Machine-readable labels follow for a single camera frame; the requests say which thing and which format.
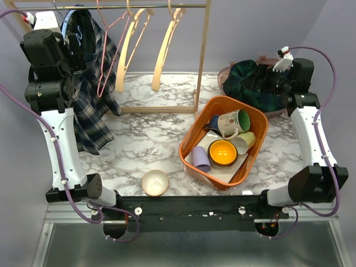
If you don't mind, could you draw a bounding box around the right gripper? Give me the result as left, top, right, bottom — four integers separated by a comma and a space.
239, 62, 292, 97

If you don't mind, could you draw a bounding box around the green plaid skirt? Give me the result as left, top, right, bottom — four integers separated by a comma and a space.
221, 60, 284, 113

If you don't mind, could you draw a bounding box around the navy beige plaid skirt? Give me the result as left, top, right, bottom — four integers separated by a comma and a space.
65, 9, 122, 155

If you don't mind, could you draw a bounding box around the wooden hanger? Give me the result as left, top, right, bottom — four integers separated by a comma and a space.
151, 0, 186, 92
115, 0, 155, 94

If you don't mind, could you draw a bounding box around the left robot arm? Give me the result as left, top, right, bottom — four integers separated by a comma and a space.
20, 29, 123, 220

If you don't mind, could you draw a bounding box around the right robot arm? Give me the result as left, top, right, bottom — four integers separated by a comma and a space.
251, 58, 348, 218

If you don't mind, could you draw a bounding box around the light blue hanger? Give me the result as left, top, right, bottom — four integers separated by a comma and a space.
61, 17, 68, 38

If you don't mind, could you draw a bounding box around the floral green-inside mug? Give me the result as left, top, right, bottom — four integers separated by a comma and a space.
217, 109, 251, 141

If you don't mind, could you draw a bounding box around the pale yellow cup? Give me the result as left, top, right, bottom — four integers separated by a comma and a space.
231, 132, 256, 155

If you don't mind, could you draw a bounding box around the dark blue mug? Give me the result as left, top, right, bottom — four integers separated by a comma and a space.
204, 115, 220, 135

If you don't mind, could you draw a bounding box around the wooden clothes rack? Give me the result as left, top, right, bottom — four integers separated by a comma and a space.
3, 1, 211, 114

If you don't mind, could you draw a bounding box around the yellow bowl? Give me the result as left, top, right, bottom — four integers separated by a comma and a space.
207, 140, 239, 167

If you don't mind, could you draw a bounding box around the orange plastic bin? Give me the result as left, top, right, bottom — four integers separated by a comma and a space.
179, 96, 269, 190

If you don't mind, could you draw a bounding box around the lavender cup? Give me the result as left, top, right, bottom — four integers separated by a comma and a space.
191, 146, 211, 173

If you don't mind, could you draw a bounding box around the white bowl on table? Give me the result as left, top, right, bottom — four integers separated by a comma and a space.
142, 170, 169, 197

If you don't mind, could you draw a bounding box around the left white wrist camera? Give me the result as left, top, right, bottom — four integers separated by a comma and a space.
22, 11, 61, 33

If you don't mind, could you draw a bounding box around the pink wire hanger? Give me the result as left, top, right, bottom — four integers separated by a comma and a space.
96, 1, 130, 98

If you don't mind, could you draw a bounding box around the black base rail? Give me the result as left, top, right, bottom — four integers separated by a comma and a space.
103, 195, 289, 238

